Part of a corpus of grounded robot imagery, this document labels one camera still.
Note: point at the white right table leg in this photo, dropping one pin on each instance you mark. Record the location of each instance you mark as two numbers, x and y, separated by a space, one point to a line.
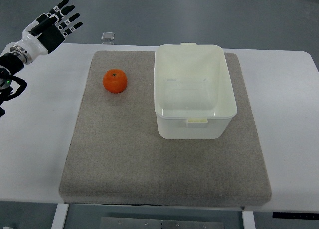
248 219

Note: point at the grey metal base plate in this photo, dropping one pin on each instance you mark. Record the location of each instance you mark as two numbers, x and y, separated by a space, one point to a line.
133 223

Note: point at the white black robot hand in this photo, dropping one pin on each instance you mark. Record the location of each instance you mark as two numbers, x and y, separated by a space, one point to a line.
46 33

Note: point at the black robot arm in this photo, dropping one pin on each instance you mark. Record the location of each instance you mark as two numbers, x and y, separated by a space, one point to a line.
11 86

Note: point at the white plastic box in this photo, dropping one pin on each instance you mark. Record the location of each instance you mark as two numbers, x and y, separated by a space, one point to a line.
193 93

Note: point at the white table leg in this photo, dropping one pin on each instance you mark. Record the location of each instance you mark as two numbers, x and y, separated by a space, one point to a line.
248 219
60 216

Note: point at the black table control panel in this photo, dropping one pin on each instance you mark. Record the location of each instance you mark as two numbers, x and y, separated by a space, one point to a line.
297 216

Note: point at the grey felt mat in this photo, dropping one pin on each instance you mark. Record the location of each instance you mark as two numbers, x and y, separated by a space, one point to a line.
118 156

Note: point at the orange fruit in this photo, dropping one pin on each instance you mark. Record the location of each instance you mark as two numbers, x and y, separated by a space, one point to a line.
115 81

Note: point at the white left table leg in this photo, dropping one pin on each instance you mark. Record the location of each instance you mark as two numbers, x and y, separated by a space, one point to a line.
60 216

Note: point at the small clear floor plate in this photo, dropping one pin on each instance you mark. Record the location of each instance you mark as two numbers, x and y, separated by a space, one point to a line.
107 36

